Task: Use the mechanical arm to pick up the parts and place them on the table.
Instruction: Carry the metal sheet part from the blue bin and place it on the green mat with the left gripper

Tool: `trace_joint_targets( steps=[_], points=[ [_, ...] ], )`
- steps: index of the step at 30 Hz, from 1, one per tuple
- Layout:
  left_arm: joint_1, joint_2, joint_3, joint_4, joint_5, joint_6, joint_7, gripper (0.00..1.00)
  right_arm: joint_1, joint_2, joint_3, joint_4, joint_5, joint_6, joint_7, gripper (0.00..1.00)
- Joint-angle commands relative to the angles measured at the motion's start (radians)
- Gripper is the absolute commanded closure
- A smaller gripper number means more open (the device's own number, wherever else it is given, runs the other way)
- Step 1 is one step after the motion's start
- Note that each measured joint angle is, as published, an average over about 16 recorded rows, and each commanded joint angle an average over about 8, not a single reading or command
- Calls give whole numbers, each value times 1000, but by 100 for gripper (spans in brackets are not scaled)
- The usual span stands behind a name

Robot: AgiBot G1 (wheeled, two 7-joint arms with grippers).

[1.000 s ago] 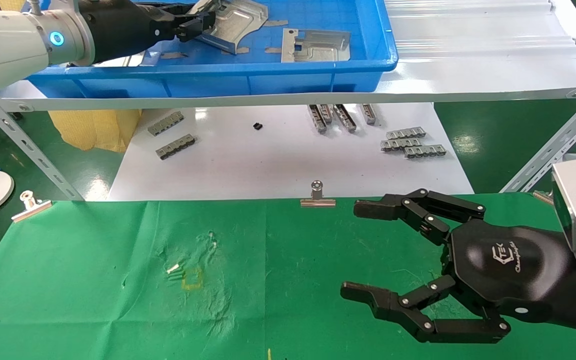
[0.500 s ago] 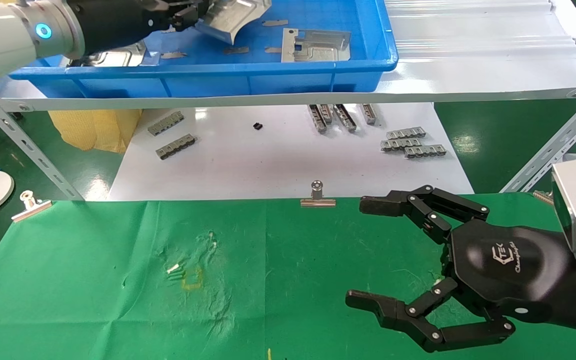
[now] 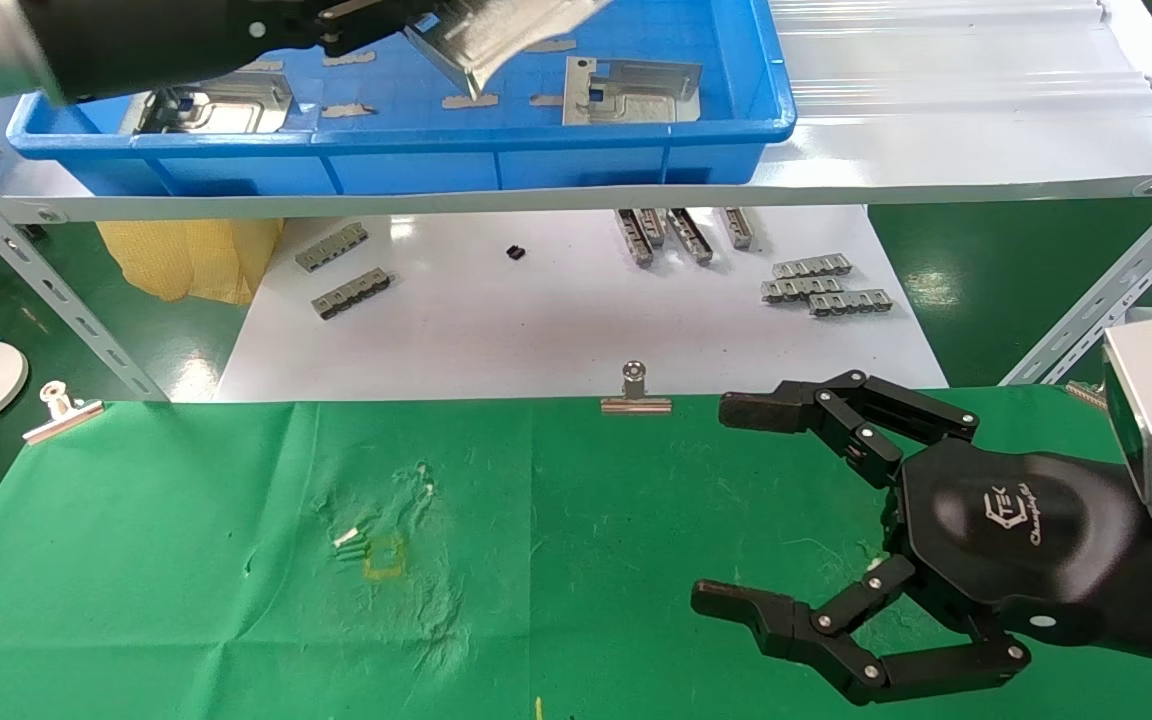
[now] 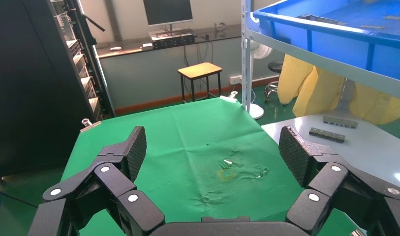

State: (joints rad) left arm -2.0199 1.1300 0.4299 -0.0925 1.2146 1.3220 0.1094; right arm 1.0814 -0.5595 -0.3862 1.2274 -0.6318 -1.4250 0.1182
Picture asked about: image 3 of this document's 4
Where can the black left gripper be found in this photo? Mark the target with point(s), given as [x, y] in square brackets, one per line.
[216, 35]

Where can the blue plastic bin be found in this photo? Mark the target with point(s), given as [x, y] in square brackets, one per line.
[416, 170]

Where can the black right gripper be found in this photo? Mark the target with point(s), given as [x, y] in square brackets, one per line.
[1016, 520]

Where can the white shelf board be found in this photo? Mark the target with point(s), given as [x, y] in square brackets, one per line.
[936, 160]

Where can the grey slotted metal rail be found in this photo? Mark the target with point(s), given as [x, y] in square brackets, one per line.
[652, 226]
[850, 302]
[690, 236]
[796, 290]
[739, 227]
[332, 247]
[633, 238]
[351, 294]
[812, 266]

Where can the perforated steel shelf upright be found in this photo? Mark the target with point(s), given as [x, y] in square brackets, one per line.
[1106, 300]
[56, 290]

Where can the green cloth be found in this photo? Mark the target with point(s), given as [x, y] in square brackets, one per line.
[586, 520]

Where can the grey tape strip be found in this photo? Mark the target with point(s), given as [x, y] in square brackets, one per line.
[556, 46]
[348, 111]
[544, 100]
[469, 101]
[268, 66]
[351, 59]

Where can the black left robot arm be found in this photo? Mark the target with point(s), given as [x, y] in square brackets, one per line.
[6, 50]

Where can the stamped sheet metal part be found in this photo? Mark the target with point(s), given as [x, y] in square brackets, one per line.
[636, 100]
[496, 35]
[226, 112]

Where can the silver binder clip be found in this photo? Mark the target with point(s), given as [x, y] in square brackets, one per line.
[61, 410]
[636, 403]

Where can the small white tape scrap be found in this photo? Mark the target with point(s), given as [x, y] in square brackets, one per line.
[346, 538]

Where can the yellow mesh bag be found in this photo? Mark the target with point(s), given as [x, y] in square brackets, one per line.
[191, 260]

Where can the white corrugated sheet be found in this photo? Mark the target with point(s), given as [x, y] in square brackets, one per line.
[936, 60]

